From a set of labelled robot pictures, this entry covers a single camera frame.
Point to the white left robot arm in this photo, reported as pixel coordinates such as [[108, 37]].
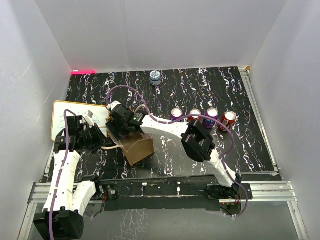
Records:
[[62, 215]]

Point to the pink tape strip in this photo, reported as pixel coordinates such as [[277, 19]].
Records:
[[82, 72]]

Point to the small whiteboard orange frame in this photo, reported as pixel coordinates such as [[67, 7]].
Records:
[[62, 115]]

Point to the red cola can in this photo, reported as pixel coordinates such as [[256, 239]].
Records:
[[195, 114], [228, 119]]

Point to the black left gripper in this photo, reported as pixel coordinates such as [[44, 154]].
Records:
[[101, 141]]

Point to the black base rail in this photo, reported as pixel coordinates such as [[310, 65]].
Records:
[[180, 192]]

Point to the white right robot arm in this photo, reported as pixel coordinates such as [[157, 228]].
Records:
[[195, 139]]

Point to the patterned canvas tote bag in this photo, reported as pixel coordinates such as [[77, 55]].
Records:
[[136, 146]]

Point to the blue white round jar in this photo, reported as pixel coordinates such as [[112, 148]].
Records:
[[155, 77]]

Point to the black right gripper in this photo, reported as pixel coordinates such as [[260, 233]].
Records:
[[114, 125]]

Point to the aluminium frame rail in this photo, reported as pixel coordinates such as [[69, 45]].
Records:
[[273, 191]]

